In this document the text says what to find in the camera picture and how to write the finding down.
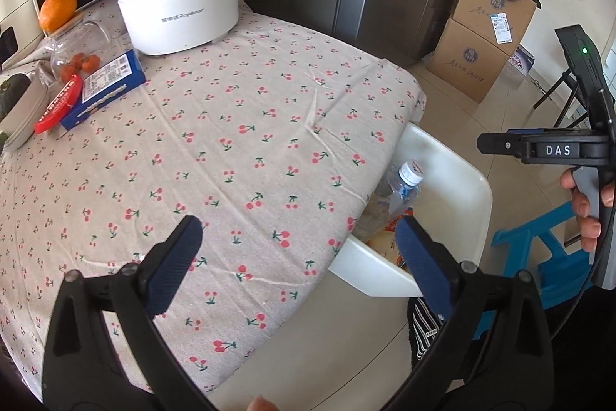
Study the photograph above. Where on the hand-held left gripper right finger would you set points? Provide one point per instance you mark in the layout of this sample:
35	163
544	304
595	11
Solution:
423	269

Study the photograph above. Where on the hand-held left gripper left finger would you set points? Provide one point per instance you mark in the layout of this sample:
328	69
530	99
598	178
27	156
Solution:
173	269

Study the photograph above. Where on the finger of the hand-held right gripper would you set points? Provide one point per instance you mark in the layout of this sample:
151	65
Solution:
500	146

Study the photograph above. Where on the white plastic bin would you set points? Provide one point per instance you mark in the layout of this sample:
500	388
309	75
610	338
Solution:
452	199

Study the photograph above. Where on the clear plastic bottle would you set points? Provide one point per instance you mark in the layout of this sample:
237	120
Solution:
397	194

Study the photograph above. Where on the person's right hand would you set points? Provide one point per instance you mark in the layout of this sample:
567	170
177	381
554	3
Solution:
584	223

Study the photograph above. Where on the person's left hand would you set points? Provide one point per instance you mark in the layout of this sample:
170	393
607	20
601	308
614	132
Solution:
263	405

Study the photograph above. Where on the black chair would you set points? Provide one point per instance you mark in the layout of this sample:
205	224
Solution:
558	93

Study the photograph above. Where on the small white purple box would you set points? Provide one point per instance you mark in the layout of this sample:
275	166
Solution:
523	60

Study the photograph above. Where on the cardboard box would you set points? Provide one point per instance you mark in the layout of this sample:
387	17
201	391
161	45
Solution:
464	64
486	11

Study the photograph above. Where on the blue plastic stool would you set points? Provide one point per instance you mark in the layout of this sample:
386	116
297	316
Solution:
527	242

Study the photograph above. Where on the cherry print tablecloth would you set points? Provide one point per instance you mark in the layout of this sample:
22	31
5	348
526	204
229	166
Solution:
216	151

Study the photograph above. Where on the blue printed box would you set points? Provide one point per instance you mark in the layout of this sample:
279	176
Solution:
106	83

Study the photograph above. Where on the red packet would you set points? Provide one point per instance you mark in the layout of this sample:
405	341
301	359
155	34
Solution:
57	105

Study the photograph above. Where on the beige bowl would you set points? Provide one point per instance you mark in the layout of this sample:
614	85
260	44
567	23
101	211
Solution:
29	112

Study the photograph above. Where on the small red tomato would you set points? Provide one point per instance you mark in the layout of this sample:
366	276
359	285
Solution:
90	63
72	68

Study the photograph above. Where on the dark green vegetable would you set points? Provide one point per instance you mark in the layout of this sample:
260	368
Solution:
12	95

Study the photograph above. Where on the glass jar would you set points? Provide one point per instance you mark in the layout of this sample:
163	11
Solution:
84	42

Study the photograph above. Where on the orange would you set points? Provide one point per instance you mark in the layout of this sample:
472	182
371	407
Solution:
57	11

